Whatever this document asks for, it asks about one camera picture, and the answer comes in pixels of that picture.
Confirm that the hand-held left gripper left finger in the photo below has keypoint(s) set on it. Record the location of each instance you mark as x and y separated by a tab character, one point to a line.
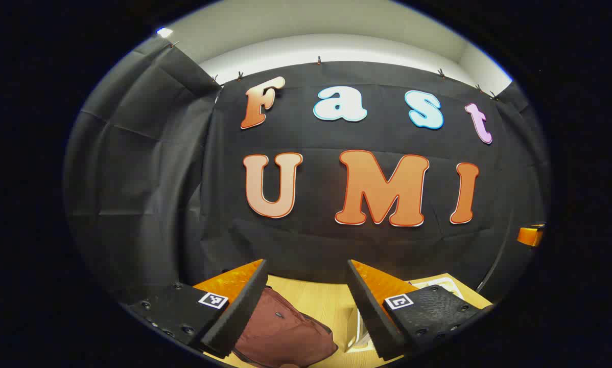
237	312

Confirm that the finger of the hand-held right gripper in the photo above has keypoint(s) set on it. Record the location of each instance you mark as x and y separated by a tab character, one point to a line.
530	236

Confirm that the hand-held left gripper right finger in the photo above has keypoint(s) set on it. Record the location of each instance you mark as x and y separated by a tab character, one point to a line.
372	312

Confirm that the white bookshelf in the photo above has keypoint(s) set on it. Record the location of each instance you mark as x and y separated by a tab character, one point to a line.
365	332

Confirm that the maroon schoolbag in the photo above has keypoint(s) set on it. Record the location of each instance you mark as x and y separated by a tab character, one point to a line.
285	332

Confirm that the thin black pole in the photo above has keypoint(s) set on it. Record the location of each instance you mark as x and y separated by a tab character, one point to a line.
500	255

